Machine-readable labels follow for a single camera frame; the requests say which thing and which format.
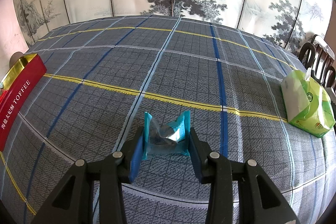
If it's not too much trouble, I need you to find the dark wooden chair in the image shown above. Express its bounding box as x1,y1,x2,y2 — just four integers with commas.
297,35,336,98

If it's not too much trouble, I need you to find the teal candy wrapper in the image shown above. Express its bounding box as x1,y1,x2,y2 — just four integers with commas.
142,110,191,160

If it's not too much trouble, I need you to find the green tissue pack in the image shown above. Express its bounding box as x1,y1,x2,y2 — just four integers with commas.
281,70,335,138

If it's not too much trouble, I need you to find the red snack packet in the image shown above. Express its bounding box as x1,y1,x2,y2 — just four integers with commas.
0,90,7,102

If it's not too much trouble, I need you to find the blue plaid tablecloth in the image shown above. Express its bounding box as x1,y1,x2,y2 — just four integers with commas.
1,16,335,223

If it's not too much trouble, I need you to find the red gold toffee tin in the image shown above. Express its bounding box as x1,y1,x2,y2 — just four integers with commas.
0,53,47,151

